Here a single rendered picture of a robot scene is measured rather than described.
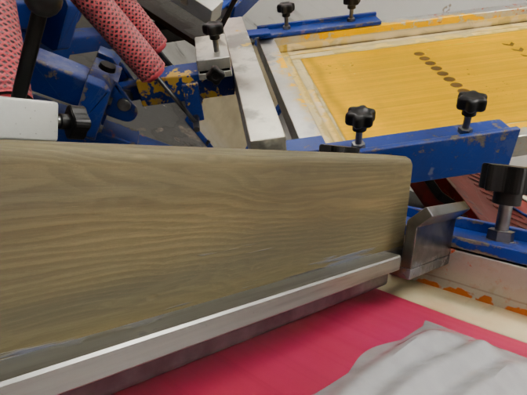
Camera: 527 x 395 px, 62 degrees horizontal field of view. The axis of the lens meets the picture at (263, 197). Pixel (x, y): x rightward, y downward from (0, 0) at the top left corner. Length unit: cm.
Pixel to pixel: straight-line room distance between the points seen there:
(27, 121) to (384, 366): 34
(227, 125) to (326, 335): 271
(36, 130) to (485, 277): 39
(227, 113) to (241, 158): 278
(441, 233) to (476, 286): 5
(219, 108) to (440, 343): 282
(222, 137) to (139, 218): 280
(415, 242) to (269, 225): 14
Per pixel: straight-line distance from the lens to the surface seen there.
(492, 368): 27
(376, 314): 32
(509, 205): 39
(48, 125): 44
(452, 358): 26
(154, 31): 89
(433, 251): 35
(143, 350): 17
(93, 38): 132
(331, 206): 25
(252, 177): 20
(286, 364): 24
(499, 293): 38
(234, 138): 289
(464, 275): 39
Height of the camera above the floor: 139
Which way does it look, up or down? 29 degrees down
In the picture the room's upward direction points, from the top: 32 degrees clockwise
